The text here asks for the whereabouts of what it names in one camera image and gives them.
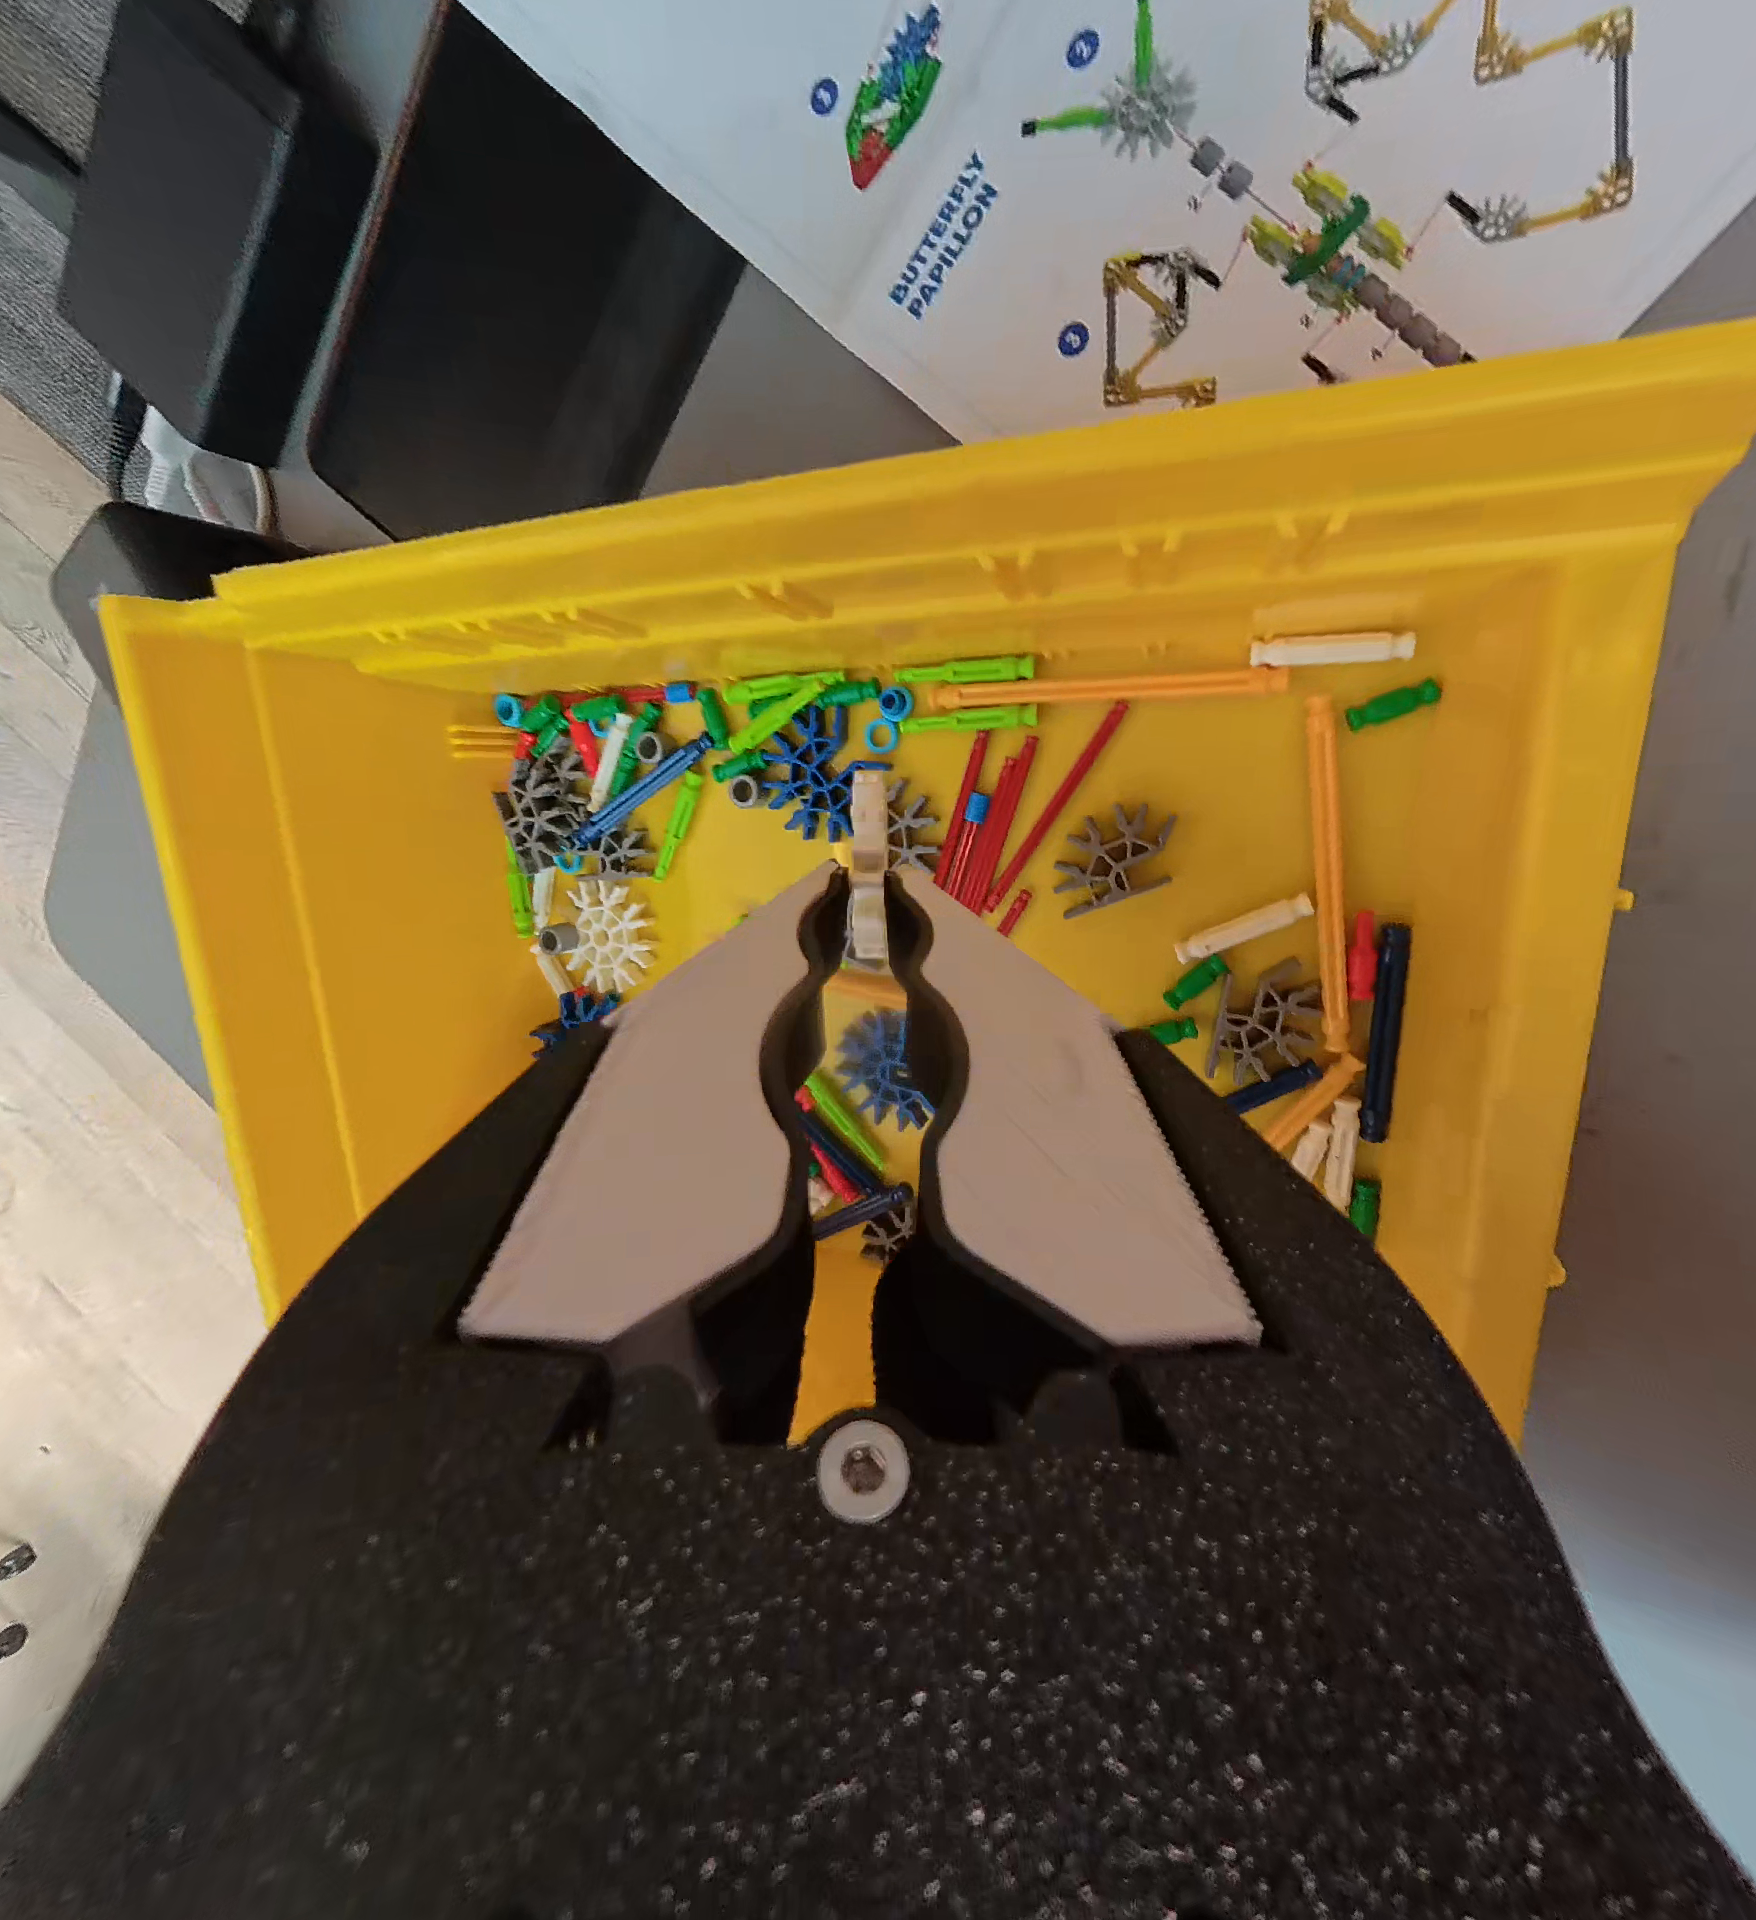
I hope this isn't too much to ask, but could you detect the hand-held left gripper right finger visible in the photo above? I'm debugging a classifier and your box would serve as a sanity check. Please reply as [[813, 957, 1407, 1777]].
[[873, 866, 1264, 1454]]

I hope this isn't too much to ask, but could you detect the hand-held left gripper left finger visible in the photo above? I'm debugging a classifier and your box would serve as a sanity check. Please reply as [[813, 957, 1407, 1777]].
[[455, 861, 852, 1447]]

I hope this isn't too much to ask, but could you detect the short white toy rod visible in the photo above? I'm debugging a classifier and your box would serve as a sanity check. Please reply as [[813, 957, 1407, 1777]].
[[844, 763, 901, 967]]

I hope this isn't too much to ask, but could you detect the yellow plastic bin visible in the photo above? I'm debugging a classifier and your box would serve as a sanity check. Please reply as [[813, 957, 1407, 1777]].
[[95, 311, 1756, 1454]]

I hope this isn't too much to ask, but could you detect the pile of colourful toy pieces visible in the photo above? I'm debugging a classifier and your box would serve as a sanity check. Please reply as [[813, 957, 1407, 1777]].
[[445, 627, 1447, 1262]]

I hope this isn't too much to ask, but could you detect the grey desk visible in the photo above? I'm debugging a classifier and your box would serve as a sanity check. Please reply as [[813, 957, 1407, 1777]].
[[44, 246, 1756, 1920]]

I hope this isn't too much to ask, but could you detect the white shoe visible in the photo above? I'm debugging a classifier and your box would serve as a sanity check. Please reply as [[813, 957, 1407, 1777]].
[[143, 420, 281, 529]]

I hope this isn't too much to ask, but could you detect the folded paper instruction sheet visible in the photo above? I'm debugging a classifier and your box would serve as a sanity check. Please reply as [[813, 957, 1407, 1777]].
[[458, 0, 1756, 444]]

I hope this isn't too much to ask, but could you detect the black cabinet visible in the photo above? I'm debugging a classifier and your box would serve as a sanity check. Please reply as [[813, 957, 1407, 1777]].
[[61, 0, 386, 452]]

